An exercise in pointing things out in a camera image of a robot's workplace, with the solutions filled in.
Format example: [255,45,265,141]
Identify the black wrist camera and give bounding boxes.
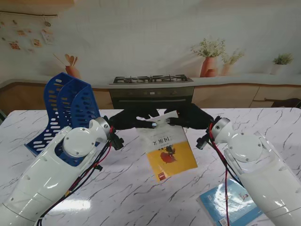
[196,134,210,150]
[112,135,125,151]

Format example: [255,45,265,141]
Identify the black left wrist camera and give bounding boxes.
[112,135,125,151]

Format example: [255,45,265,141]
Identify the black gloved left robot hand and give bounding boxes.
[109,107,163,130]

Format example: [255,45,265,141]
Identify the arm red black cables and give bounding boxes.
[208,122,243,226]
[35,126,123,226]

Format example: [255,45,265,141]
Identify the yellow and white book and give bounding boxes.
[135,110,198,182]

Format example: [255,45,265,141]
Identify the plant in terracotta vase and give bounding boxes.
[190,36,226,78]

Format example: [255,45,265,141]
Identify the gas stove hob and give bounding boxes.
[108,74,195,85]

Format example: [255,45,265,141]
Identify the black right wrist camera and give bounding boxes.
[196,134,210,150]

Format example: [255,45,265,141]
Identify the plant in pale pink vase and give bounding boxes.
[221,48,246,76]

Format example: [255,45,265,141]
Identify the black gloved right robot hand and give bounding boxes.
[164,103,214,130]

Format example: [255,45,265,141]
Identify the right arm red black cables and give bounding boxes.
[208,122,243,226]

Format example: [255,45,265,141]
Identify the light blue book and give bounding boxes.
[199,180,264,226]

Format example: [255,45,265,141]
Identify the blue perforated plastic file rack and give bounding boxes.
[24,72,102,168]

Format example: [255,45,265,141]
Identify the dark built-in oven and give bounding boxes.
[109,86,195,110]

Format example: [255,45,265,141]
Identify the left arm red black cables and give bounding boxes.
[35,126,123,226]

